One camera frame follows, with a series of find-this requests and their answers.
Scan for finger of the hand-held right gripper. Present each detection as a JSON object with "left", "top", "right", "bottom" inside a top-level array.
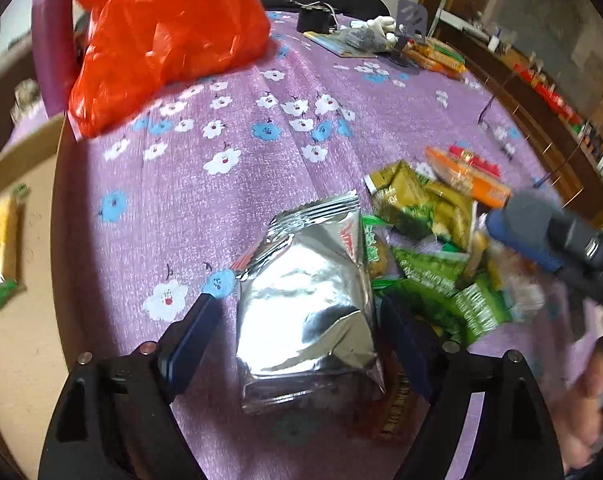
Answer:
[
  {"left": 504, "top": 191, "right": 567, "bottom": 231},
  {"left": 484, "top": 210, "right": 565, "bottom": 273}
]

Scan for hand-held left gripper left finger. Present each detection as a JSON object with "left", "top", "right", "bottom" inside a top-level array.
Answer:
[{"left": 38, "top": 292, "right": 226, "bottom": 480}]

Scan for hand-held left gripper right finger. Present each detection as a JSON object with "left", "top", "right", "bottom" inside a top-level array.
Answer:
[{"left": 379, "top": 295, "right": 565, "bottom": 480}]

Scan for shiny silver snack bag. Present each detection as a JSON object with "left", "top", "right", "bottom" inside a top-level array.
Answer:
[{"left": 229, "top": 190, "right": 387, "bottom": 415}]

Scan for cardboard box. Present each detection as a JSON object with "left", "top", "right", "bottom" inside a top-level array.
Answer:
[{"left": 0, "top": 115, "right": 70, "bottom": 466}]

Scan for person's right hand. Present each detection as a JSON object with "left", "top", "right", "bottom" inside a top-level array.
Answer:
[{"left": 551, "top": 347, "right": 603, "bottom": 471}]

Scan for clear cracker packet green ends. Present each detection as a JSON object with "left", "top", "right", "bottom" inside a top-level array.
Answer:
[{"left": 469, "top": 230, "right": 547, "bottom": 321}]

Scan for green snack packet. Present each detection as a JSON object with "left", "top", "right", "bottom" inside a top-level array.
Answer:
[
  {"left": 374, "top": 277, "right": 462, "bottom": 341},
  {"left": 391, "top": 245, "right": 469, "bottom": 301},
  {"left": 454, "top": 272, "right": 515, "bottom": 346},
  {"left": 361, "top": 212, "right": 397, "bottom": 281}
]

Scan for dark red snack packet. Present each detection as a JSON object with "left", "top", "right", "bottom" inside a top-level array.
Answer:
[{"left": 351, "top": 350, "right": 432, "bottom": 443}]

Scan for olive yellow snack packet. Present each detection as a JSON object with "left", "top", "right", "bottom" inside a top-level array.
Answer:
[
  {"left": 364, "top": 160, "right": 435, "bottom": 241},
  {"left": 424, "top": 180, "right": 479, "bottom": 253}
]

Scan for long red snack packet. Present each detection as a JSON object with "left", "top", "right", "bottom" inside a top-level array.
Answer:
[{"left": 449, "top": 144, "right": 502, "bottom": 178}]

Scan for orange snack packet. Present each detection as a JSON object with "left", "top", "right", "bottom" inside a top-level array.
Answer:
[{"left": 425, "top": 146, "right": 512, "bottom": 209}]

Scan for wooden shelf with small items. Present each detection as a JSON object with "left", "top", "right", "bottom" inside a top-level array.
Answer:
[{"left": 431, "top": 7, "right": 603, "bottom": 226}]

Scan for purple floral blanket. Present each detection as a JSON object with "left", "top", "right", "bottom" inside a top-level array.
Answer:
[{"left": 6, "top": 7, "right": 603, "bottom": 480}]

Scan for yellow green biscuit pack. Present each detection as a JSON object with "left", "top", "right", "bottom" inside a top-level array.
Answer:
[{"left": 424, "top": 37, "right": 467, "bottom": 68}]

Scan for orange biscuit pack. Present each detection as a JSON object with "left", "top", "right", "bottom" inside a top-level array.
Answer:
[{"left": 404, "top": 45, "right": 465, "bottom": 81}]

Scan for grey phone stand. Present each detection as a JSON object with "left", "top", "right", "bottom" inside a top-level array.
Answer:
[{"left": 389, "top": 0, "right": 429, "bottom": 66}]

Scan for printed booklet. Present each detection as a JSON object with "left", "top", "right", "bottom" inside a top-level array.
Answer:
[{"left": 304, "top": 30, "right": 377, "bottom": 58}]

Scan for black power adapter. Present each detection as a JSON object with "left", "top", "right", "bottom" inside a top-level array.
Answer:
[{"left": 296, "top": 2, "right": 335, "bottom": 32}]

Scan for red plastic bag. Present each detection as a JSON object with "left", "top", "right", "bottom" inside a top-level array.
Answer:
[{"left": 68, "top": 0, "right": 272, "bottom": 138}]

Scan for purple cylinder bottle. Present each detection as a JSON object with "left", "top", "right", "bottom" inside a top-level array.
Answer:
[{"left": 32, "top": 0, "right": 77, "bottom": 116}]

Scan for thin black cable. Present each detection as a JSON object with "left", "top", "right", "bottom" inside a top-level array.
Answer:
[{"left": 479, "top": 67, "right": 517, "bottom": 126}]

